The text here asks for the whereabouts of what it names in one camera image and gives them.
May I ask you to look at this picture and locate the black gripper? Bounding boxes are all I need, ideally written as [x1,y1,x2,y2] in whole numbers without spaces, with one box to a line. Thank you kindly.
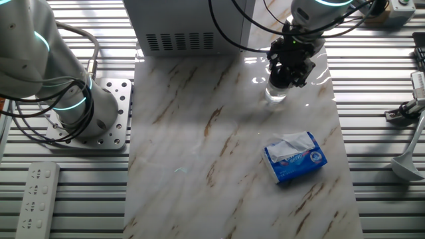
[267,33,325,89]

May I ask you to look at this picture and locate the black jar lid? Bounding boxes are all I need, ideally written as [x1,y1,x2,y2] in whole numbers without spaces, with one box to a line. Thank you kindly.
[268,65,295,90]

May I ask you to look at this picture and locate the clear glass jar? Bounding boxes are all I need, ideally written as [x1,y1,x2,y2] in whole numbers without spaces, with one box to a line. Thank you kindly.
[264,81,290,104]

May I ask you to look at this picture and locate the blue tissue pack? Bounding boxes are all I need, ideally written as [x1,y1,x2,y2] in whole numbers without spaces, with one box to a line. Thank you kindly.
[262,131,329,185]

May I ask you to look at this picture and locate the silver metal box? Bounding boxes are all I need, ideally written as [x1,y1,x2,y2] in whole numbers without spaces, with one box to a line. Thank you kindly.
[122,0,256,58]

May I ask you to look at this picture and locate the white marble board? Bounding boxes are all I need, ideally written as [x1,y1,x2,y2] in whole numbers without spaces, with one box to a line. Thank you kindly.
[122,0,363,239]

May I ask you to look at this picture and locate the grey emergency stop box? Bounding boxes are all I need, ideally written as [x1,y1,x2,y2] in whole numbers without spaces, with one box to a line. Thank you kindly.
[388,0,416,21]

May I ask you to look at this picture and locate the white power strip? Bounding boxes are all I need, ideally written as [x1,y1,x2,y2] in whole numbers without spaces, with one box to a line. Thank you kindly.
[15,161,61,239]

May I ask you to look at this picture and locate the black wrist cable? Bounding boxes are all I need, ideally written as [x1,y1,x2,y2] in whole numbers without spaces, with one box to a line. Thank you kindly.
[208,0,389,54]

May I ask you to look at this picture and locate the wrist camera with metal bracket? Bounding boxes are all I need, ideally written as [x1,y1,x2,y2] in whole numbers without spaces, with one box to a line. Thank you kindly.
[353,0,390,17]

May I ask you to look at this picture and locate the small metal angle bracket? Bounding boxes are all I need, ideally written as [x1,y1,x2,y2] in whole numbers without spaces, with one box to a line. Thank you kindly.
[384,98,425,126]

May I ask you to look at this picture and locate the silver depth camera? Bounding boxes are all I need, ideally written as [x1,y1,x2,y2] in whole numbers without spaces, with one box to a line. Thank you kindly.
[410,70,425,100]

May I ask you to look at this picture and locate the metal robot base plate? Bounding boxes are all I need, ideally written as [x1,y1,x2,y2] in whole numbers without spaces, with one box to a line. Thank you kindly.
[45,78,133,150]

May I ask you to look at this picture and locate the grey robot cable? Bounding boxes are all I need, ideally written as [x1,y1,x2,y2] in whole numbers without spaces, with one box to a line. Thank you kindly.
[54,19,100,82]

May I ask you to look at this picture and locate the black base cable bundle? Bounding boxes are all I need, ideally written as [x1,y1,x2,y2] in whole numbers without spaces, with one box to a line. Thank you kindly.
[0,78,96,144]

